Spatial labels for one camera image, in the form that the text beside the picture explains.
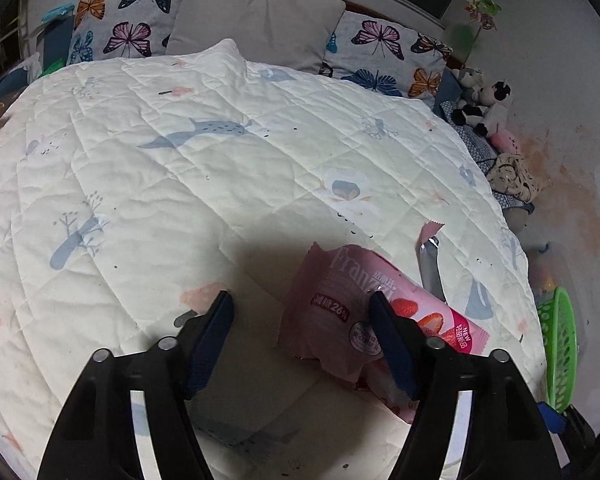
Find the pink snack wrapper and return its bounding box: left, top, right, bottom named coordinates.
left=278, top=244, right=489, bottom=422

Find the small silver foil wrapper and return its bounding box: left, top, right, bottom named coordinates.
left=416, top=221, right=446, bottom=302

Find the green plastic basket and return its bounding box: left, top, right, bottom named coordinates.
left=538, top=286, right=579, bottom=413

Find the clear plastic storage box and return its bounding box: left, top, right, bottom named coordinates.
left=527, top=243, right=560, bottom=304

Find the white quilted bed cover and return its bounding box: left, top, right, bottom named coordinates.
left=0, top=40, right=546, bottom=479

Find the spotted cream cloth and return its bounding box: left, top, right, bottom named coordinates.
left=486, top=153, right=542, bottom=203

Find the blue patterned folded blanket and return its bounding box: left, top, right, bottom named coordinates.
left=434, top=101, right=535, bottom=214

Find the pink plush toy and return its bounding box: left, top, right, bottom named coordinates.
left=488, top=129, right=521, bottom=155

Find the black white plush toy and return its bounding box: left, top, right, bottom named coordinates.
left=451, top=67, right=513, bottom=139

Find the right butterfly pillow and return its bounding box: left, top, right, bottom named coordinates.
left=320, top=11, right=452, bottom=106

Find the butterfly pillow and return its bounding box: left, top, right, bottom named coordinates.
left=67, top=0, right=182, bottom=64
left=320, top=11, right=452, bottom=106

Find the left butterfly pillow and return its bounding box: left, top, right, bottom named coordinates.
left=67, top=0, right=182, bottom=64

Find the beige pillow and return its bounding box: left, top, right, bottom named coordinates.
left=166, top=0, right=346, bottom=74

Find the colourful pinwheel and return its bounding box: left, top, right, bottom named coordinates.
left=451, top=0, right=502, bottom=64

